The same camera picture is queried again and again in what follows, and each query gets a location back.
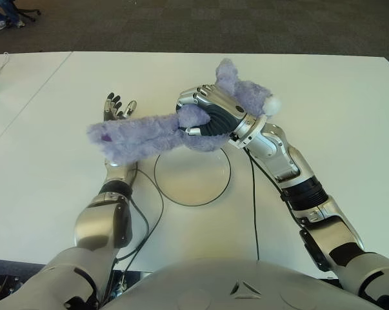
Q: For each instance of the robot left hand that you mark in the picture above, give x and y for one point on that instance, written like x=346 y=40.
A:
x=112 y=106

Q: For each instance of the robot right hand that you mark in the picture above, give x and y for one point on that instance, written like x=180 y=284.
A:
x=223 y=109

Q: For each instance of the purple plush bunny doll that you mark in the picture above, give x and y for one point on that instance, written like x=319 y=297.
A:
x=142 y=132

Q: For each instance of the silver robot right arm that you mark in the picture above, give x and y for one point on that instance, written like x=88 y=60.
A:
x=278 y=151

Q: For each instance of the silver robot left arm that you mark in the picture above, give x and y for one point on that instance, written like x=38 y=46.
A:
x=91 y=223

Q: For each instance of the white plate black rim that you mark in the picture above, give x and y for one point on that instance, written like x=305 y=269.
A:
x=192 y=177

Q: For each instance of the black office chair base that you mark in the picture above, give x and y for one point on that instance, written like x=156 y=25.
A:
x=29 y=13

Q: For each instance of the person legs with sneakers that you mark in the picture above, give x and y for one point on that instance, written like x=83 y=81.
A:
x=5 y=16

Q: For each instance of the silver robot torso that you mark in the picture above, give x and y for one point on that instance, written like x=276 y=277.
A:
x=213 y=284

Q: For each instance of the black equipment box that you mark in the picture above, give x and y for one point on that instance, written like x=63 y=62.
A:
x=5 y=285

